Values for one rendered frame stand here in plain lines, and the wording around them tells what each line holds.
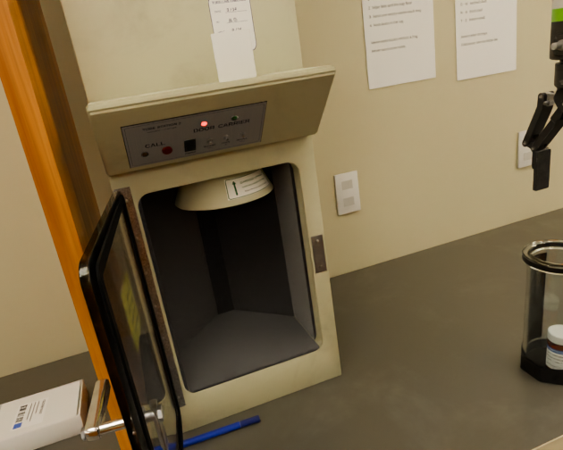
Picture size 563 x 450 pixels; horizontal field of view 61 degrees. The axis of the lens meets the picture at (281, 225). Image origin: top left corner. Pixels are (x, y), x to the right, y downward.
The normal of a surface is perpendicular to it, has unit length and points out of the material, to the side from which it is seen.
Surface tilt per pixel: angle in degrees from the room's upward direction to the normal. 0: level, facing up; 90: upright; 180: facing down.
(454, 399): 0
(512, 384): 0
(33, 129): 90
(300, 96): 135
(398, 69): 90
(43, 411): 0
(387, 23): 90
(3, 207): 90
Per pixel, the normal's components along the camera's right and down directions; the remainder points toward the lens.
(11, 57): 0.34, 0.25
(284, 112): 0.34, 0.84
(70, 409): -0.15, -0.94
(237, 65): 0.11, 0.31
